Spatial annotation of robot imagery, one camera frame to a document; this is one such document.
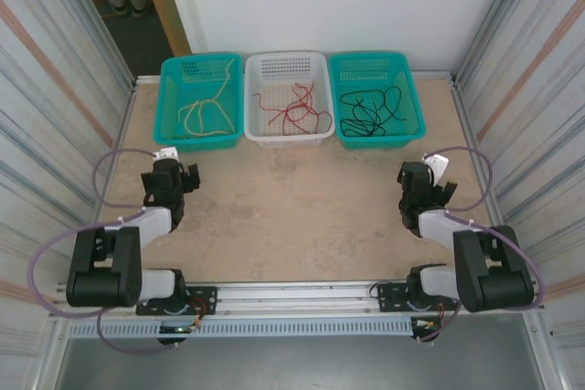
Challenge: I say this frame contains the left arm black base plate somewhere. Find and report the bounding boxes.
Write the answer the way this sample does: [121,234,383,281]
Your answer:
[135,286,218,317]

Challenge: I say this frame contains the black cable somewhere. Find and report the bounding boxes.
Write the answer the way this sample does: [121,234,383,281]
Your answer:
[340,106,388,138]
[374,85,409,122]
[339,90,385,135]

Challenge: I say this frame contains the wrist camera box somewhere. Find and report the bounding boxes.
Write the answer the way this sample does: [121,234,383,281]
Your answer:
[153,146,181,163]
[422,153,451,184]

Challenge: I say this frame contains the grey slotted cable duct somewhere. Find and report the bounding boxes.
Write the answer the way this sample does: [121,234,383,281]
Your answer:
[67,319,415,339]

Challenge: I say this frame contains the aluminium mounting rail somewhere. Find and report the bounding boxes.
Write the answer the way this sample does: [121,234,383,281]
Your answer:
[49,278,546,321]

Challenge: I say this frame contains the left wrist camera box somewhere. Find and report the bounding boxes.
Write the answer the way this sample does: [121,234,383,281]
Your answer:
[153,146,181,163]

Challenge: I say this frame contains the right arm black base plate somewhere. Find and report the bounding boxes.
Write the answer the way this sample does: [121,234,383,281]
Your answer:
[375,279,461,314]

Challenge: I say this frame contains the white plastic basket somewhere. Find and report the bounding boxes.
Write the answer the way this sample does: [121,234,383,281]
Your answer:
[242,50,335,149]

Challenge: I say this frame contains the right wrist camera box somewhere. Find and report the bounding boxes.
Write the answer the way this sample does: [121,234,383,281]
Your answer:
[422,153,451,184]

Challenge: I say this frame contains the teal plastic basket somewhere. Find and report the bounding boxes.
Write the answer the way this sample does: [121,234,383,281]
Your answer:
[152,52,245,153]
[327,51,429,151]

